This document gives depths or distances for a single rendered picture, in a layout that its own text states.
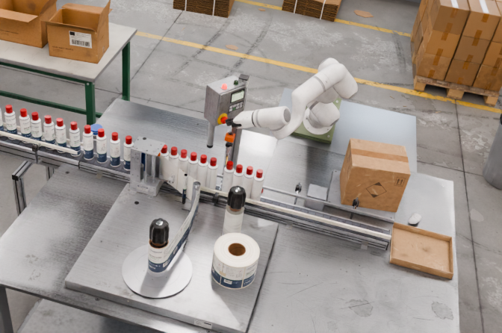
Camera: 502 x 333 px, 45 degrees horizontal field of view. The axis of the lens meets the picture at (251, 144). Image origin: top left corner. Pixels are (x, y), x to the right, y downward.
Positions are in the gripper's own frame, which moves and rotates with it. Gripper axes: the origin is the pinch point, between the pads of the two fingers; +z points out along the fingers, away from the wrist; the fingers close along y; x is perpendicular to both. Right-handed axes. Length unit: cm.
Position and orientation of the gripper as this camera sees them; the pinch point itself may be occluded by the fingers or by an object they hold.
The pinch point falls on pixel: (230, 122)
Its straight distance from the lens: 283.9
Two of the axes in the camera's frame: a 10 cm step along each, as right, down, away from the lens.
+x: 3.3, 8.7, 3.6
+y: -4.8, 4.8, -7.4
